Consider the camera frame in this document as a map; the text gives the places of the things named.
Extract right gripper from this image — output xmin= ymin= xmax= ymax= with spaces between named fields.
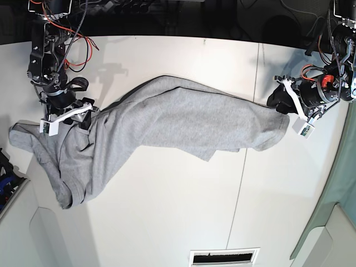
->
xmin=42 ymin=77 xmax=100 ymax=130

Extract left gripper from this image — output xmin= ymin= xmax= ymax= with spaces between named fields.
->
xmin=266 ymin=74 xmax=345 ymax=115

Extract grey t-shirt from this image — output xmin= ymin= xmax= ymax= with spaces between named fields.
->
xmin=9 ymin=76 xmax=290 ymax=209

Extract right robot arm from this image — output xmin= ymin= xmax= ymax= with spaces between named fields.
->
xmin=27 ymin=1 xmax=98 ymax=136

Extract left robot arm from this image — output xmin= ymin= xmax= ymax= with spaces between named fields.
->
xmin=266 ymin=1 xmax=355 ymax=120

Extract white cables on floor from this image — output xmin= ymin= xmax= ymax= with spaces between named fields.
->
xmin=278 ymin=0 xmax=326 ymax=37

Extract blue cables bundle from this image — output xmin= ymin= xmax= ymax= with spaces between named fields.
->
xmin=0 ymin=149 xmax=26 ymax=212

